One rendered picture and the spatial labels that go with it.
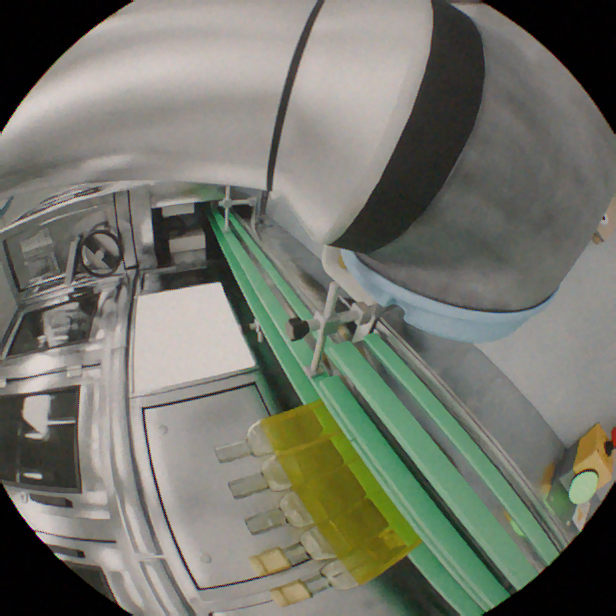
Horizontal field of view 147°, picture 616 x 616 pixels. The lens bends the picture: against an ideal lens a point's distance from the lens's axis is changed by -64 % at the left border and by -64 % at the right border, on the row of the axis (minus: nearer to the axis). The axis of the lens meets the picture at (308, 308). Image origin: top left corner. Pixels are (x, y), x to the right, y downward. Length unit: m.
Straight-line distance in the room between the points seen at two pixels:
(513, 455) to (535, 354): 0.15
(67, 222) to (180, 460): 1.00
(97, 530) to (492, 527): 0.64
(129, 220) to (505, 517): 1.26
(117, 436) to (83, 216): 0.86
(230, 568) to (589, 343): 0.62
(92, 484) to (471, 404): 0.71
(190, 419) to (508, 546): 0.58
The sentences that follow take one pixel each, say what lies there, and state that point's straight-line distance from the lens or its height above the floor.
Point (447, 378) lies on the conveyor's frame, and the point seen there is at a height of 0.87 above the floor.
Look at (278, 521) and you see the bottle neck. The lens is 0.35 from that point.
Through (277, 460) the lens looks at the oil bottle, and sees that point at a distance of 0.35.
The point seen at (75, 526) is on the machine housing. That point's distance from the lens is 0.66.
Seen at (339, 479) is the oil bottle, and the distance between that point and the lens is 0.35.
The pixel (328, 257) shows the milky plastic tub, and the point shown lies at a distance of 0.54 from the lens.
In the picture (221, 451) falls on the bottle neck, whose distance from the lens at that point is 0.37.
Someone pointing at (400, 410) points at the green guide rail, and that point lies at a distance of 0.29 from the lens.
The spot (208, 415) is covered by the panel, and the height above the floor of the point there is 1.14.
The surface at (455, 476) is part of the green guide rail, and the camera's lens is 0.29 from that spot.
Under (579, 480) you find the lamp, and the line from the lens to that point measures 0.39.
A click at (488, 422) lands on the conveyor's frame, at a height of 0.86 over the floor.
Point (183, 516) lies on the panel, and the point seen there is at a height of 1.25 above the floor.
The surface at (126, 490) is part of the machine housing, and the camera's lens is 0.56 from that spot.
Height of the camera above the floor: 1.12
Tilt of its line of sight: 27 degrees down
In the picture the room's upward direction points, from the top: 101 degrees counter-clockwise
